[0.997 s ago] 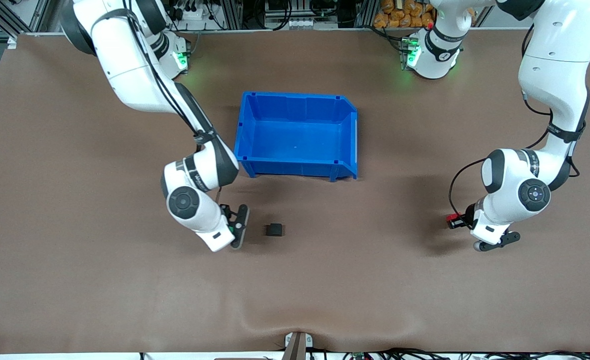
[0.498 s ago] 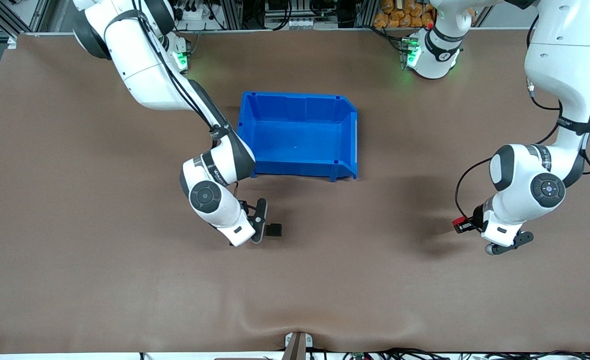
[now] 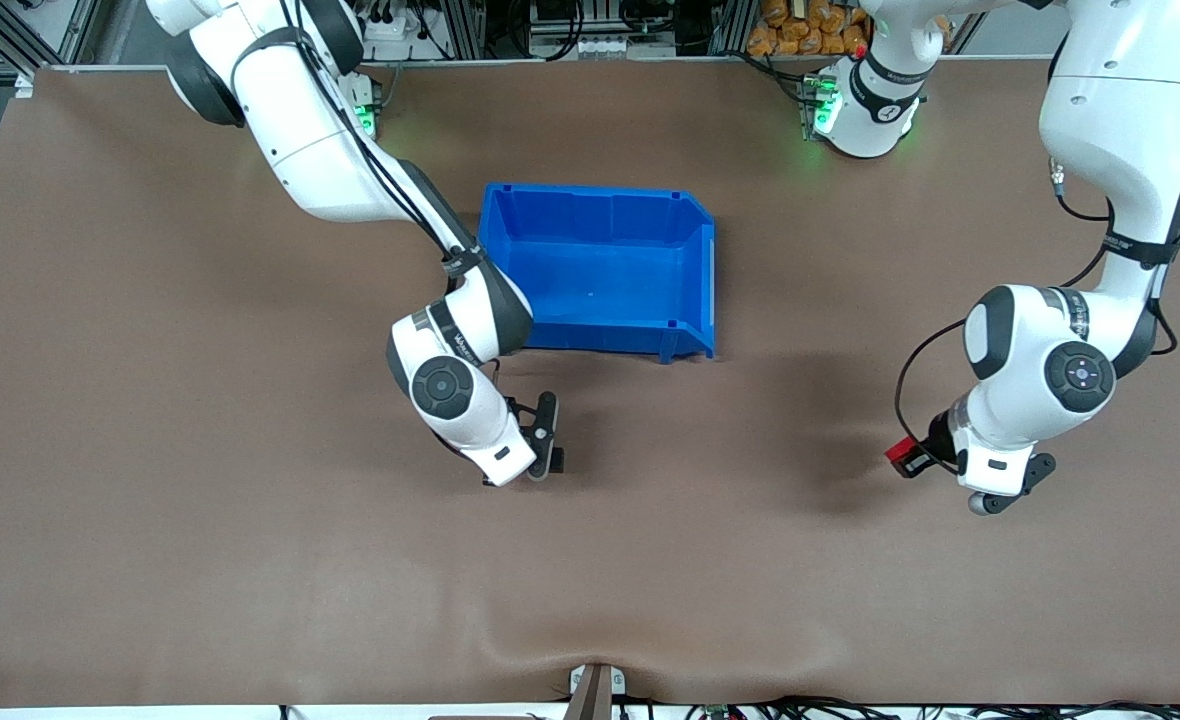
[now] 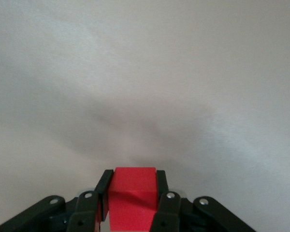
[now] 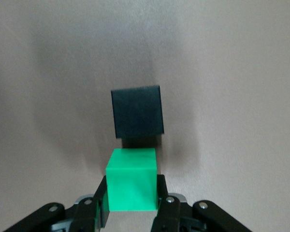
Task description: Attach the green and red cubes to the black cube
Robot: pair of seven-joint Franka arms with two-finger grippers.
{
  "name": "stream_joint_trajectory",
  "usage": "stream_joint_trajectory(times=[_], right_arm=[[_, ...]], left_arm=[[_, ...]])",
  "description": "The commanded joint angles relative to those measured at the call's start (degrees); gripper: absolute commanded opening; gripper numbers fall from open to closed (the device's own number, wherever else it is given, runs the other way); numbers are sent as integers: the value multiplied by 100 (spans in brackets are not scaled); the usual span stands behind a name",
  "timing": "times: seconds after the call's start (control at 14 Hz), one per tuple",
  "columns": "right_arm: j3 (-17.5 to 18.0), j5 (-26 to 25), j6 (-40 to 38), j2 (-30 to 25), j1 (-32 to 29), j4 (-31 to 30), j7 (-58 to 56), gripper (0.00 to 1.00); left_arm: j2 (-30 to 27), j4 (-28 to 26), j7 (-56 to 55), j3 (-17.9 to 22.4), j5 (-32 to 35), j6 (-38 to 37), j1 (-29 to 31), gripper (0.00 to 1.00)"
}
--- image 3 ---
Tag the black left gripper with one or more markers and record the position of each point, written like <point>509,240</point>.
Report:
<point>938,437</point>

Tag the small red cube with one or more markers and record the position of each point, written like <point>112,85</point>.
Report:
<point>898,450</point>

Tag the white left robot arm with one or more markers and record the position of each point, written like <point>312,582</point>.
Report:
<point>1025,330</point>

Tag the blue plastic storage bin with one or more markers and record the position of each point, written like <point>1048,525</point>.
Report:
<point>610,280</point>

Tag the metal table edge clamp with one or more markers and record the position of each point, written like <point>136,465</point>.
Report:
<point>595,690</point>

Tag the orange packet pile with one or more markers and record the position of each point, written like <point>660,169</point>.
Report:
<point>800,35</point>

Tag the white connector strip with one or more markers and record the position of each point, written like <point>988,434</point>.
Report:
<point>620,46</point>

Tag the brown table mat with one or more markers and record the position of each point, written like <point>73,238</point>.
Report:
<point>250,560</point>

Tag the white power strip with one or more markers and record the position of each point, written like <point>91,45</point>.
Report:
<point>392,28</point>

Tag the metal corner bracket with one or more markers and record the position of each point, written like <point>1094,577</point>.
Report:
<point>24,84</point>

